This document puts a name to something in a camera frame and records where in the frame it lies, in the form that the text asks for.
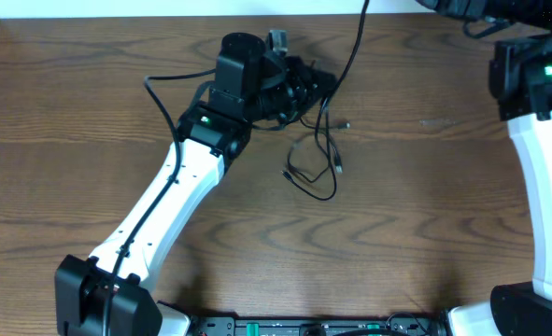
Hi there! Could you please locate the thick black usb cable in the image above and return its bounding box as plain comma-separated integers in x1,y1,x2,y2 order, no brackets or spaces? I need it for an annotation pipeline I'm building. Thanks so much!
312,0,371,203

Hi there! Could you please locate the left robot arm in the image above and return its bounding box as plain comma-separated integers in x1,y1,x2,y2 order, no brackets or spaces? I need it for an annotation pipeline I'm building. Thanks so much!
54,30,336,335

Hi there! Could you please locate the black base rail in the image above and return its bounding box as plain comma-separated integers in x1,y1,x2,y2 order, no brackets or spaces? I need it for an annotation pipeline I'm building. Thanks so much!
158,302,449,336

